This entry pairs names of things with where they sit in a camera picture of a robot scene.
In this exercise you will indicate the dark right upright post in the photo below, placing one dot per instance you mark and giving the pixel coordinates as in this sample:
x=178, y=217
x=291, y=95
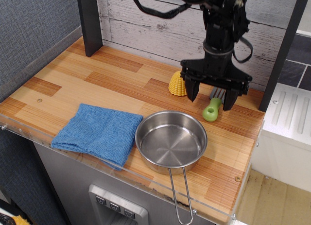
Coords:
x=290, y=33

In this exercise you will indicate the white ridged appliance top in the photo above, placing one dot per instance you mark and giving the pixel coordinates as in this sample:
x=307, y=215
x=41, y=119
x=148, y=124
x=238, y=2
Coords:
x=289, y=113

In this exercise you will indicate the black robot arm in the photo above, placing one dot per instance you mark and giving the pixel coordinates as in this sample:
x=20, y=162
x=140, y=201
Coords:
x=225, y=23

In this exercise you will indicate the dark upright post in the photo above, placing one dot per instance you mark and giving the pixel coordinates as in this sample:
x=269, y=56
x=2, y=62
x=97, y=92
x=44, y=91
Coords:
x=290, y=33
x=90, y=23

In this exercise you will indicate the dark left upright post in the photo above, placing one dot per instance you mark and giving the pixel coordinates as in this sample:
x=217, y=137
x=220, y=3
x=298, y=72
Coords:
x=90, y=23

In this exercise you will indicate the yellow toy corn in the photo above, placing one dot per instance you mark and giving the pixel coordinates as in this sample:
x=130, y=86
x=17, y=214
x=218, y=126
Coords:
x=177, y=85

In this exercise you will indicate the yellow object at bottom left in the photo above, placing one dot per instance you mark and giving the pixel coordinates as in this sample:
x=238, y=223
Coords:
x=20, y=221

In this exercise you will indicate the steel pan with wire handle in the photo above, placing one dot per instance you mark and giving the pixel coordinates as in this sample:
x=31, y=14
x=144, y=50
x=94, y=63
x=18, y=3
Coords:
x=171, y=143

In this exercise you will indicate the green handled grey spatula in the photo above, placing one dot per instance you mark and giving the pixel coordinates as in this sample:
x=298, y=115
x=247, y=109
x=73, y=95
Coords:
x=217, y=96

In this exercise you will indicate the blue folded cloth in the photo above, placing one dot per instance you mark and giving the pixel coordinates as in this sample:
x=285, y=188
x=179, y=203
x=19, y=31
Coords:
x=101, y=132

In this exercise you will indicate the grey control panel with buttons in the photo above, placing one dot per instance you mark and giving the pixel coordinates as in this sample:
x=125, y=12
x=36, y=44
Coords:
x=111, y=209

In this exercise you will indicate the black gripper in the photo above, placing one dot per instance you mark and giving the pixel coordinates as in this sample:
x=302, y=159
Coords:
x=215, y=69

